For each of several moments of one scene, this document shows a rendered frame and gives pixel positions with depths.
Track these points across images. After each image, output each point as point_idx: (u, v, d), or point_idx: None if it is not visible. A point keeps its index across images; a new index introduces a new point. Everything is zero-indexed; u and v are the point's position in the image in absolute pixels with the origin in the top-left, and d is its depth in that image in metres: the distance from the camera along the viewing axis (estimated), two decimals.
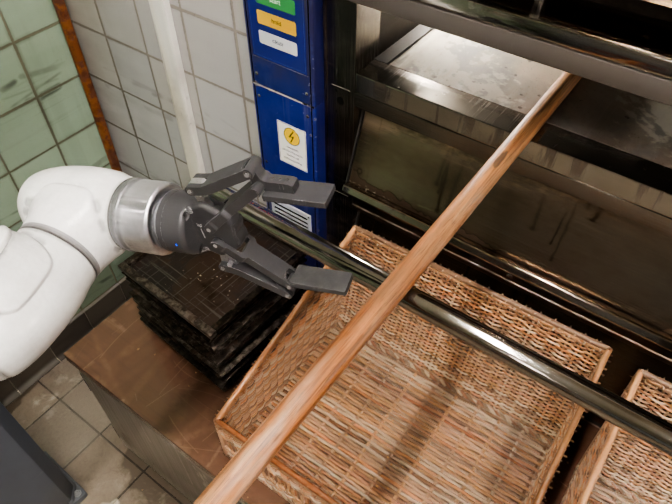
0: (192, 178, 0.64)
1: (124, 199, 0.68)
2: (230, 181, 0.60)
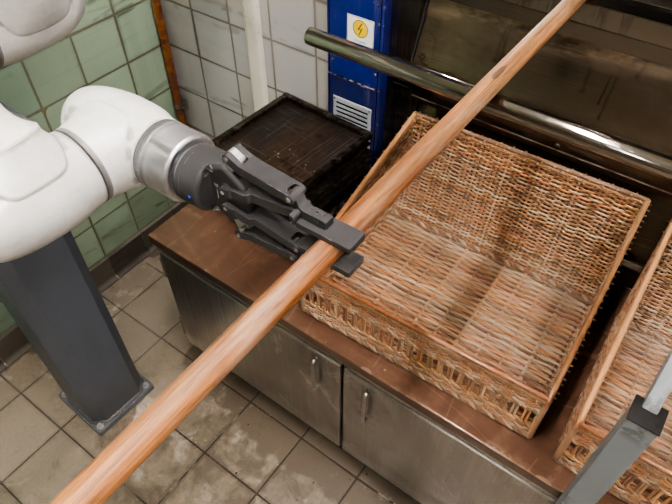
0: (234, 147, 0.64)
1: (155, 138, 0.69)
2: (269, 189, 0.62)
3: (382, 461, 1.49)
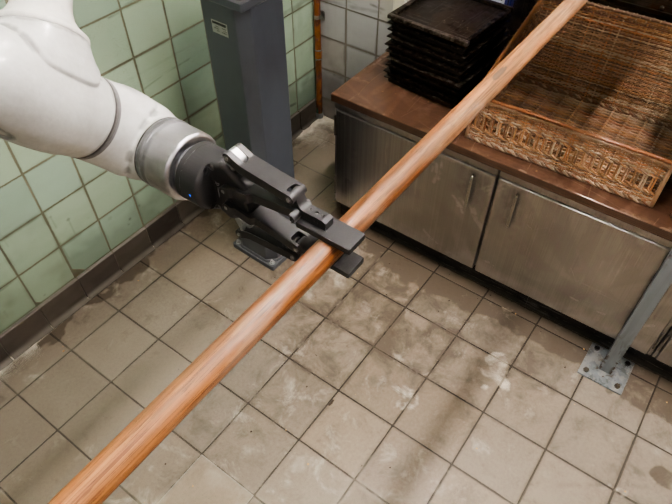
0: (235, 147, 0.64)
1: (156, 136, 0.69)
2: (269, 188, 0.62)
3: (514, 268, 1.92)
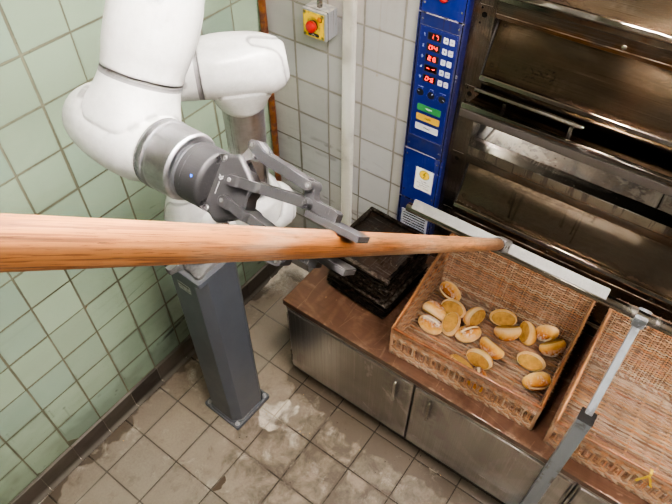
0: (261, 141, 0.68)
1: (174, 124, 0.71)
2: (289, 174, 0.65)
3: (435, 445, 2.31)
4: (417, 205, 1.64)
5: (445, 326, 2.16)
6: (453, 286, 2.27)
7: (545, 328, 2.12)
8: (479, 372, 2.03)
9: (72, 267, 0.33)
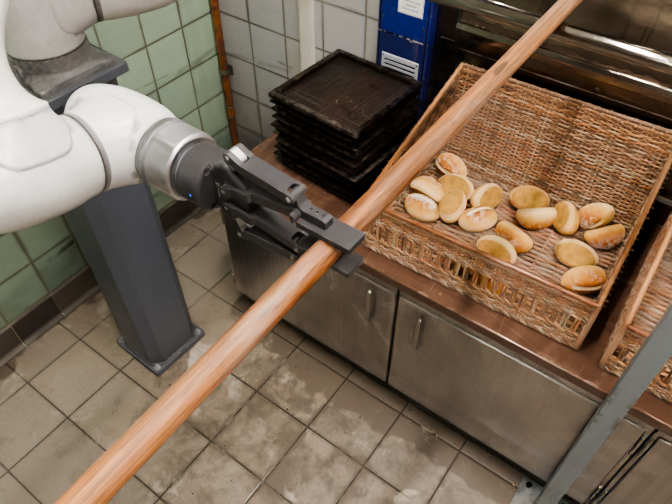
0: (235, 147, 0.64)
1: (157, 137, 0.69)
2: (269, 188, 0.62)
3: (429, 390, 1.61)
4: None
5: (444, 207, 1.46)
6: (455, 157, 1.56)
7: (593, 207, 1.42)
8: None
9: None
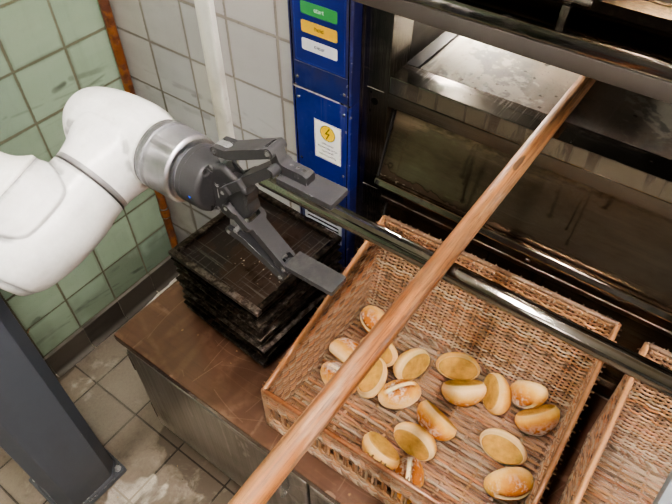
0: (221, 139, 0.65)
1: (155, 138, 0.69)
2: (251, 155, 0.61)
3: None
4: None
5: (361, 381, 1.31)
6: (380, 314, 1.42)
7: (525, 387, 1.27)
8: (410, 468, 1.18)
9: None
